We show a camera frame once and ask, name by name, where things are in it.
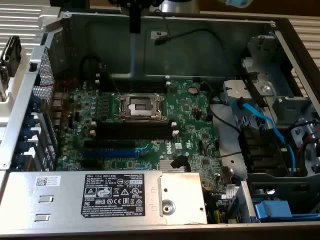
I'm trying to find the silver CPU socket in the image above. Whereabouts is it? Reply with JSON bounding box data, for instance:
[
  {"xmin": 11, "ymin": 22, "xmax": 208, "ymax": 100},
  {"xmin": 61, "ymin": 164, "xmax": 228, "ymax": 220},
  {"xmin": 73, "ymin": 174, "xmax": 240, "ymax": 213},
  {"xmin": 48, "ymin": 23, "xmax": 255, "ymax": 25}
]
[{"xmin": 113, "ymin": 92, "xmax": 168, "ymax": 124}]

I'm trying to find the short black expansion slot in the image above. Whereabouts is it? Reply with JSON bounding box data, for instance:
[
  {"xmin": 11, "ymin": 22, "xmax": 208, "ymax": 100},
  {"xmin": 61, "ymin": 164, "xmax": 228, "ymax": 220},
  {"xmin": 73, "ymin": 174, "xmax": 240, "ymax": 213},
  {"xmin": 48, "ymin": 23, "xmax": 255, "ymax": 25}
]
[{"xmin": 79, "ymin": 159, "xmax": 101, "ymax": 168}]

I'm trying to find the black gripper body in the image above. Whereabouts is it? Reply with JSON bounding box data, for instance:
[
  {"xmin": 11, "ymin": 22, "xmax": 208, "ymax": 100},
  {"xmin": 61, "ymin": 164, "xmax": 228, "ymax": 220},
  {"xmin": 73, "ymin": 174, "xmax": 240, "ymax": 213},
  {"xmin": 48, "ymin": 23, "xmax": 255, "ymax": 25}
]
[{"xmin": 107, "ymin": 0, "xmax": 151, "ymax": 7}]

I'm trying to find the black wire with plug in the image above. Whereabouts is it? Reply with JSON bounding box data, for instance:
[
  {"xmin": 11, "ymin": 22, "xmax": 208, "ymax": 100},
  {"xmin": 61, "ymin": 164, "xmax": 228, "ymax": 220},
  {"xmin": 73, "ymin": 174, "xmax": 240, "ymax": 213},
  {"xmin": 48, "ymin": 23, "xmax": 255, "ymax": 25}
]
[{"xmin": 154, "ymin": 9, "xmax": 232, "ymax": 76}]

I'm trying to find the long black expansion slot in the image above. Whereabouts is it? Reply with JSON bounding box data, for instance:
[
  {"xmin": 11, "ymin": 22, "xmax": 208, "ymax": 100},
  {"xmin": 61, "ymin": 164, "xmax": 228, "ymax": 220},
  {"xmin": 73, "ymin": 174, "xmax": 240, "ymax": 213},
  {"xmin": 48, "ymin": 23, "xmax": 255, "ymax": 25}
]
[{"xmin": 83, "ymin": 139, "xmax": 138, "ymax": 149}]

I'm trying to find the blue SATA wire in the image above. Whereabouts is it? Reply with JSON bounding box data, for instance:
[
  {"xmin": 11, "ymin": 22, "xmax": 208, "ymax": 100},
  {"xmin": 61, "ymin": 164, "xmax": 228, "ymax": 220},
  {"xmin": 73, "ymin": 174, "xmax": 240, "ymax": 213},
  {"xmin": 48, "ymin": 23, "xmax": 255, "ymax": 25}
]
[{"xmin": 231, "ymin": 96, "xmax": 296, "ymax": 176}]

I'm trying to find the yellow and green wire bundle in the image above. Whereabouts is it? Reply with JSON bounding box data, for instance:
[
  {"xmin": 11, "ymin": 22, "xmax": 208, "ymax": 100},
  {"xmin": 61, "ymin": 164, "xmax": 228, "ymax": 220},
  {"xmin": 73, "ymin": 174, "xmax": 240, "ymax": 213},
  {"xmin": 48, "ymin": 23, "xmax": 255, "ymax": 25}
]
[{"xmin": 208, "ymin": 208, "xmax": 225, "ymax": 225}]

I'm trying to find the black looped wire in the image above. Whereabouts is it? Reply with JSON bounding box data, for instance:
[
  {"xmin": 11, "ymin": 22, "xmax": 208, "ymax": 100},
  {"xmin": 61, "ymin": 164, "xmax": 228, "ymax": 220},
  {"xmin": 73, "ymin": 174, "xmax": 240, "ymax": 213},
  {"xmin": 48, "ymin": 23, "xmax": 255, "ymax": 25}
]
[{"xmin": 79, "ymin": 55, "xmax": 103, "ymax": 81}]

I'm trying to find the red and black wire bundle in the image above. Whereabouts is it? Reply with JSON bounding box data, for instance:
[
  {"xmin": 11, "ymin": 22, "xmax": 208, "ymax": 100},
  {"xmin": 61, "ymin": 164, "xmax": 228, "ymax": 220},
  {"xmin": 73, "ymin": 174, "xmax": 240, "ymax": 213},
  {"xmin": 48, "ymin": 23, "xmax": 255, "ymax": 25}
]
[{"xmin": 298, "ymin": 132, "xmax": 320, "ymax": 151}]

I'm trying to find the grey metal disk bay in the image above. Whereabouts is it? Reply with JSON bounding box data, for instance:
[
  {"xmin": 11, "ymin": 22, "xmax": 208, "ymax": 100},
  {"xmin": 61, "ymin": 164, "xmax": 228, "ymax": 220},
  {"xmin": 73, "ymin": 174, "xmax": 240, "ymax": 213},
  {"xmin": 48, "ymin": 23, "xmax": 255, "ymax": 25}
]
[{"xmin": 241, "ymin": 34, "xmax": 320, "ymax": 176}]

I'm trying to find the grey metal drive cage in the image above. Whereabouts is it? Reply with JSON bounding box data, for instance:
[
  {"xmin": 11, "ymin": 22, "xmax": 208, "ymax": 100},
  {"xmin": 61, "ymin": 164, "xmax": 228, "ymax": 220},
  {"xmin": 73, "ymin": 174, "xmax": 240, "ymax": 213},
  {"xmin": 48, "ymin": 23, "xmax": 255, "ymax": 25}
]
[{"xmin": 226, "ymin": 172, "xmax": 320, "ymax": 225}]

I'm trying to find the black background object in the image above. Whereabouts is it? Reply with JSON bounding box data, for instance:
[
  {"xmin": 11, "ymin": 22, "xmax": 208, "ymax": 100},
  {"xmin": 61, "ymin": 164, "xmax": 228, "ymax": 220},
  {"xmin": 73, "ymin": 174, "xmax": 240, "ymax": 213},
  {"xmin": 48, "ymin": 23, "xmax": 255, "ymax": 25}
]
[{"xmin": 49, "ymin": 0, "xmax": 89, "ymax": 8}]

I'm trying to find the blue plastic drive latch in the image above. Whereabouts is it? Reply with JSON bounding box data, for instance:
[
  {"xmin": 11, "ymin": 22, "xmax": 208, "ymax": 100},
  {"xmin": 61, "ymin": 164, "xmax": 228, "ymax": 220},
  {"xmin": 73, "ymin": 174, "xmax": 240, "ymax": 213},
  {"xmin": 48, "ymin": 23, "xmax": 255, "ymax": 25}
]
[{"xmin": 253, "ymin": 199, "xmax": 293, "ymax": 223}]

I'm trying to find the silver power supply with label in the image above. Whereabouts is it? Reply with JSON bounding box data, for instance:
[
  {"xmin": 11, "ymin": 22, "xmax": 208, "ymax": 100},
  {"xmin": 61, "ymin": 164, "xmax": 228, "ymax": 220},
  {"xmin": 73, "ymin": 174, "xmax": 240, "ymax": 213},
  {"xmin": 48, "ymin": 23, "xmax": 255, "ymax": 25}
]
[{"xmin": 0, "ymin": 171, "xmax": 209, "ymax": 226}]

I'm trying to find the black wire plug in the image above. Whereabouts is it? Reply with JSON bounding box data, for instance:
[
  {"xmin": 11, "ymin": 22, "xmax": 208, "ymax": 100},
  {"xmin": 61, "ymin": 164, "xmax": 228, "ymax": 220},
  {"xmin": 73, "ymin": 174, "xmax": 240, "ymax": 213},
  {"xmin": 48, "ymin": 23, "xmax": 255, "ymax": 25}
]
[{"xmin": 169, "ymin": 154, "xmax": 189, "ymax": 173}]

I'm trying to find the grey metal PC case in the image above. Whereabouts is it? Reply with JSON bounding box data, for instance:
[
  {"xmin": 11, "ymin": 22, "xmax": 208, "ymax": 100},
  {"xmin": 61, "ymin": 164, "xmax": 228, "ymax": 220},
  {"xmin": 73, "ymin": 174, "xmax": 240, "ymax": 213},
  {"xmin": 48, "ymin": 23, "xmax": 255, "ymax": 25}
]
[{"xmin": 0, "ymin": 9, "xmax": 320, "ymax": 238}]

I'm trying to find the black ribbed plastic block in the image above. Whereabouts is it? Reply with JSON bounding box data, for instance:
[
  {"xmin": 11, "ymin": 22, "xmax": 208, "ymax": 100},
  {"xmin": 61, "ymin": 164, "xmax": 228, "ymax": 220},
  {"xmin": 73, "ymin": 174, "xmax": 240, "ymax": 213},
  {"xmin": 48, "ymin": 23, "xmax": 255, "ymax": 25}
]
[{"xmin": 238, "ymin": 126, "xmax": 285, "ymax": 176}]

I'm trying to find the long blue expansion slot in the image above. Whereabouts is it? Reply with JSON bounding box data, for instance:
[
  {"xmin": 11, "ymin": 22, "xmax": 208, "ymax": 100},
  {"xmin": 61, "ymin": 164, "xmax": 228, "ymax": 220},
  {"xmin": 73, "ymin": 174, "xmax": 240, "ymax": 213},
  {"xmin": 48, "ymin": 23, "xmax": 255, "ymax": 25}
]
[{"xmin": 81, "ymin": 147, "xmax": 146, "ymax": 159}]

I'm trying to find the black curved wire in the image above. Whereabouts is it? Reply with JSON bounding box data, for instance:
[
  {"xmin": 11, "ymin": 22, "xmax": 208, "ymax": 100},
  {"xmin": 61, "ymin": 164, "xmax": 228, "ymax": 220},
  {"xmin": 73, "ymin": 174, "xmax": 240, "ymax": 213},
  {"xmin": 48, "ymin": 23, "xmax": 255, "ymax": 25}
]
[{"xmin": 199, "ymin": 80, "xmax": 242, "ymax": 132}]

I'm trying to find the silver drive bracket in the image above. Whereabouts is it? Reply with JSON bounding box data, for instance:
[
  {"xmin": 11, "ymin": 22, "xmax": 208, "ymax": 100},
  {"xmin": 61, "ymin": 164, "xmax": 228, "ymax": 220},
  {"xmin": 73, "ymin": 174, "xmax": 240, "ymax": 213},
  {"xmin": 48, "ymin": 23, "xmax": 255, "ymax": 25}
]
[{"xmin": 223, "ymin": 79, "xmax": 276, "ymax": 107}]

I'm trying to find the silver chipset heatsink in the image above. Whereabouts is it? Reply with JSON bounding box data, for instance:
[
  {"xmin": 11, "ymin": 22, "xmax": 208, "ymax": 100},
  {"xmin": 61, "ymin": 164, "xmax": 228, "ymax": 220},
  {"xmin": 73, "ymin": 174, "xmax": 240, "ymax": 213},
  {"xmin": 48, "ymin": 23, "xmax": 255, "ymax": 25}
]
[{"xmin": 159, "ymin": 159, "xmax": 187, "ymax": 173}]

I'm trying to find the dark graphics card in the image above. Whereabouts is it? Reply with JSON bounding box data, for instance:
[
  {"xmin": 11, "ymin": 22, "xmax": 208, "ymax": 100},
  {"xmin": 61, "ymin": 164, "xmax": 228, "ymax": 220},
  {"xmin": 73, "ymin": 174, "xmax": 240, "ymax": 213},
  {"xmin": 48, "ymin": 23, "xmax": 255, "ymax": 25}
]
[{"xmin": 0, "ymin": 35, "xmax": 24, "ymax": 101}]

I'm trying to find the red and black twisted wire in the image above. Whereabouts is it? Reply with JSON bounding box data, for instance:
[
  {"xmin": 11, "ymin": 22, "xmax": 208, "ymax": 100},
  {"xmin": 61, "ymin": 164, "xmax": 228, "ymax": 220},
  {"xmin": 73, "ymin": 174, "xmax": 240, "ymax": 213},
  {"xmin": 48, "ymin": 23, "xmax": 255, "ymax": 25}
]
[{"xmin": 39, "ymin": 77, "xmax": 79, "ymax": 120}]

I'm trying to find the black plastic strip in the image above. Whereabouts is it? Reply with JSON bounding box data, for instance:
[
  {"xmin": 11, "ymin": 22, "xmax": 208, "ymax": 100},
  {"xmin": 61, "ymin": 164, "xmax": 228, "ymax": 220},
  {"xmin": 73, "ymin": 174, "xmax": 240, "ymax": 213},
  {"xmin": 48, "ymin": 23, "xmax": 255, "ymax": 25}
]
[{"xmin": 233, "ymin": 63, "xmax": 270, "ymax": 111}]

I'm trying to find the green motherboard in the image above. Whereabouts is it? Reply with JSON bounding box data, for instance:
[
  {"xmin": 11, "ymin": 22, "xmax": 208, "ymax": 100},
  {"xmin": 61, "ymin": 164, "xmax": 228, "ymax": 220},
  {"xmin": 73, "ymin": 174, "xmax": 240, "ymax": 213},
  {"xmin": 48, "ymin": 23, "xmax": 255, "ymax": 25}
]
[{"xmin": 53, "ymin": 78, "xmax": 242, "ymax": 225}]

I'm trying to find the blue card retainer clip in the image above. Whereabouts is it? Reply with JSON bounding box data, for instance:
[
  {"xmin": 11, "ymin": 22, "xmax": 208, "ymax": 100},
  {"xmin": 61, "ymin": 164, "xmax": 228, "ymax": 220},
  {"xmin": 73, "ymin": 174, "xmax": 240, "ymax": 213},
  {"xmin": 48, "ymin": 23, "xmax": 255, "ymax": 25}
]
[
  {"xmin": 16, "ymin": 140, "xmax": 30, "ymax": 154},
  {"xmin": 12, "ymin": 153, "xmax": 27, "ymax": 168},
  {"xmin": 20, "ymin": 127, "xmax": 35, "ymax": 140},
  {"xmin": 24, "ymin": 112, "xmax": 39, "ymax": 127},
  {"xmin": 28, "ymin": 96, "xmax": 43, "ymax": 112}
]

